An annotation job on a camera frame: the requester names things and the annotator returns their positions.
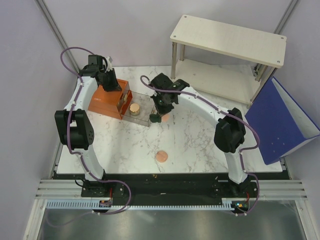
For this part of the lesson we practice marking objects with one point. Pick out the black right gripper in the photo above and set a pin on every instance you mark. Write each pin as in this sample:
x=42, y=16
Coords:
x=161, y=111

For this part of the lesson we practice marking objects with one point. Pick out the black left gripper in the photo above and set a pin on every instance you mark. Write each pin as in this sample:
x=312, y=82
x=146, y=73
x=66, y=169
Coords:
x=115, y=86

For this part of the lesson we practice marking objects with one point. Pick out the dark green makeup sponge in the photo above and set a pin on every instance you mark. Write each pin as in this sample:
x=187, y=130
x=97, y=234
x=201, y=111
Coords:
x=155, y=118

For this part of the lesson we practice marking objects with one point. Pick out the clear drawer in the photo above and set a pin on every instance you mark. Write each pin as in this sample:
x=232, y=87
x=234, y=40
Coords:
x=142, y=116
x=125, y=96

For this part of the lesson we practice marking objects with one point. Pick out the orange drawer organizer box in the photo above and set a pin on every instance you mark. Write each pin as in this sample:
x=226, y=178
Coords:
x=109, y=103

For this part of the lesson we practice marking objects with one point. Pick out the gold lid cream jar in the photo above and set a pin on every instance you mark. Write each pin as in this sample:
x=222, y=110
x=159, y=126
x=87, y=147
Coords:
x=134, y=109

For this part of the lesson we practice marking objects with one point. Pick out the pink round makeup puff front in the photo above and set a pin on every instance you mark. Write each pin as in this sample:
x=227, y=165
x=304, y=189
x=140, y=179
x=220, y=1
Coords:
x=161, y=156

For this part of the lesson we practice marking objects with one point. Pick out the pink round makeup puff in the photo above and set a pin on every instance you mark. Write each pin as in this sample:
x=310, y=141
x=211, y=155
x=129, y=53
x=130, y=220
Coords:
x=161, y=156
x=165, y=118

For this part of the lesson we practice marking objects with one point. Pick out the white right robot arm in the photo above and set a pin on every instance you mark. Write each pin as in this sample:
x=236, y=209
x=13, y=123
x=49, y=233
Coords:
x=230, y=128

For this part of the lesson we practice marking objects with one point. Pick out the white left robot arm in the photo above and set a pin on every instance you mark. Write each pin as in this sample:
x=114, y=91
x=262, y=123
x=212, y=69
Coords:
x=73, y=125

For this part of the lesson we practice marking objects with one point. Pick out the white two-tier shelf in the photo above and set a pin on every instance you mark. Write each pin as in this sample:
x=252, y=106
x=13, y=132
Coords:
x=229, y=61

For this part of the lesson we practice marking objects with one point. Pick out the blue file binder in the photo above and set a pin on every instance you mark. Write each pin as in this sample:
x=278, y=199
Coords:
x=280, y=122

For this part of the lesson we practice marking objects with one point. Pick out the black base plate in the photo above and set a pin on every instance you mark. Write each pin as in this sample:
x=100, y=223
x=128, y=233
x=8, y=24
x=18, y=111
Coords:
x=171, y=189

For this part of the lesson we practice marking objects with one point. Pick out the white slotted cable duct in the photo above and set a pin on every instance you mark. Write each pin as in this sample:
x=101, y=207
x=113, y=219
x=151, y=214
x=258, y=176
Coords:
x=85, y=204

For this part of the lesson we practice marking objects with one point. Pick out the aluminium rail frame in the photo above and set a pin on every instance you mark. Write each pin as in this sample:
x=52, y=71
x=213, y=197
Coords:
x=282, y=191

